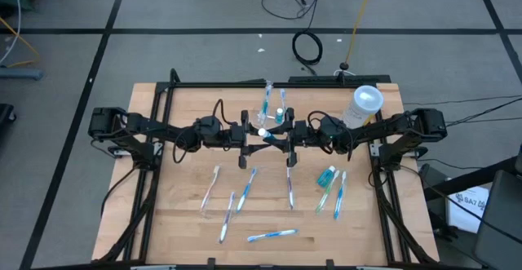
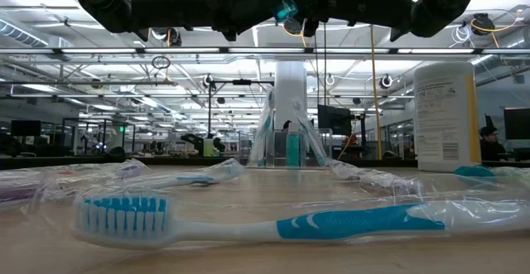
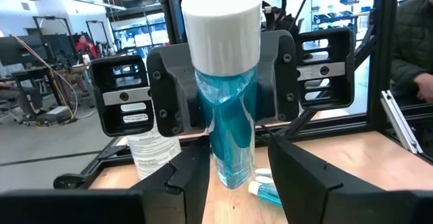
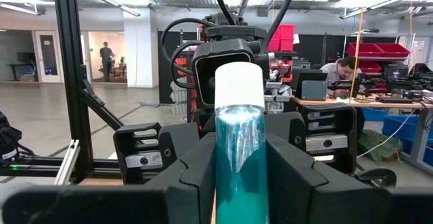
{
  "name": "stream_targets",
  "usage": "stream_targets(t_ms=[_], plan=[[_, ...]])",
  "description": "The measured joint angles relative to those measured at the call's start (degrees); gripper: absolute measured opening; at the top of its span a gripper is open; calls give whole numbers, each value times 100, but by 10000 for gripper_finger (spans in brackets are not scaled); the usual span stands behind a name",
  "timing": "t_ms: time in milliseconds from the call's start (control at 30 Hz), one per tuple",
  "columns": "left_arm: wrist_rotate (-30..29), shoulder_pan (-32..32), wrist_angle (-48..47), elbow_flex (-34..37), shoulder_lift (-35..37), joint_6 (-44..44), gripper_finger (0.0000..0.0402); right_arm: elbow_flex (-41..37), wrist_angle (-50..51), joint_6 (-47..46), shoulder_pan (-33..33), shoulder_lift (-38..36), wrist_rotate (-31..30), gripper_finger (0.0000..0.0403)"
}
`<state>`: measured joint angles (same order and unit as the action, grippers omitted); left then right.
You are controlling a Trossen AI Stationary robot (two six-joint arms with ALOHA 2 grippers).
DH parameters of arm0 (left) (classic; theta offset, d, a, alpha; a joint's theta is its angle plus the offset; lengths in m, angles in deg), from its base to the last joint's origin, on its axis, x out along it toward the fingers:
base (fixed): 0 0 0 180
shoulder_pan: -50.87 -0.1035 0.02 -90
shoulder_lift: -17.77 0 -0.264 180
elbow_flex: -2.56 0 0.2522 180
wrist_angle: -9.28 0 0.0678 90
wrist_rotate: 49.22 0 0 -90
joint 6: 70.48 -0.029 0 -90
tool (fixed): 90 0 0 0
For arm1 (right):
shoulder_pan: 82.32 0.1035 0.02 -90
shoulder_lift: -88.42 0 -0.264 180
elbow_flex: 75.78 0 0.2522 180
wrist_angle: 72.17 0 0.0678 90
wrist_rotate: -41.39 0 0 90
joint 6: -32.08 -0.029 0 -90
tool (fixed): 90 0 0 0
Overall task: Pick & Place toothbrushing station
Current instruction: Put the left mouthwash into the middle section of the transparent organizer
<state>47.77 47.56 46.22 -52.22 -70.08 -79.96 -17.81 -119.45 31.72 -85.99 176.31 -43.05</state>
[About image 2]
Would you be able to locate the green toothbrush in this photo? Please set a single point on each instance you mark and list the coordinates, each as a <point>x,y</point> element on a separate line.
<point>265,133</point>

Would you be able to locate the blue toothbrush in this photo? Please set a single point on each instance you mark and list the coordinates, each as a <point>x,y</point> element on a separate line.
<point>308,133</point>
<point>194,179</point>
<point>352,224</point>

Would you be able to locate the purple toothbrush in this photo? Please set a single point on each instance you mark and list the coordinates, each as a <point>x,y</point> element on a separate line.
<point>372,179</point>
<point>132,170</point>

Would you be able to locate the orange toothbrush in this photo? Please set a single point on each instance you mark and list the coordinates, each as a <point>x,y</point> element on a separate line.
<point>64,171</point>

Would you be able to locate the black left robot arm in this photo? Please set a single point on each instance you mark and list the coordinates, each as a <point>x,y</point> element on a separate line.
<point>136,1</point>

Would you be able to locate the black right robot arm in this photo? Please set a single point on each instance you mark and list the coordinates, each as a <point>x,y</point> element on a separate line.
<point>439,1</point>

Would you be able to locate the black background robot arm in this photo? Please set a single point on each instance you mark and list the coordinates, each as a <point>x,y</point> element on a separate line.
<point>194,139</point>

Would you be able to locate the horizontal overhead light bar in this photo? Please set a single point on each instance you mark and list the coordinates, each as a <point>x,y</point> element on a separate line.
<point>265,50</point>

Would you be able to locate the white round building column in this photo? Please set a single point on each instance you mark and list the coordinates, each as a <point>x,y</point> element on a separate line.
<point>290,92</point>

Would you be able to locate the black computer monitor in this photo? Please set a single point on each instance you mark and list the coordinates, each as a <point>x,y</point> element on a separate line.
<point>517,123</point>
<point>333,121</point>
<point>25,128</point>

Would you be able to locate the clear acrylic organizer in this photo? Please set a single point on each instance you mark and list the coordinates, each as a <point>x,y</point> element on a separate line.
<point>277,150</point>

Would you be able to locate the white wipes canister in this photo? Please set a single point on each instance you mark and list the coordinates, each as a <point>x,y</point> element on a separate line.
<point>443,116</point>

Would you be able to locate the person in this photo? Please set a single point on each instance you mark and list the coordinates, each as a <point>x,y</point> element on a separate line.
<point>492,150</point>

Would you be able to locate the black camera stand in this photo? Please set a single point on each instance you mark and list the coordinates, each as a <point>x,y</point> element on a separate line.
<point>210,112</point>

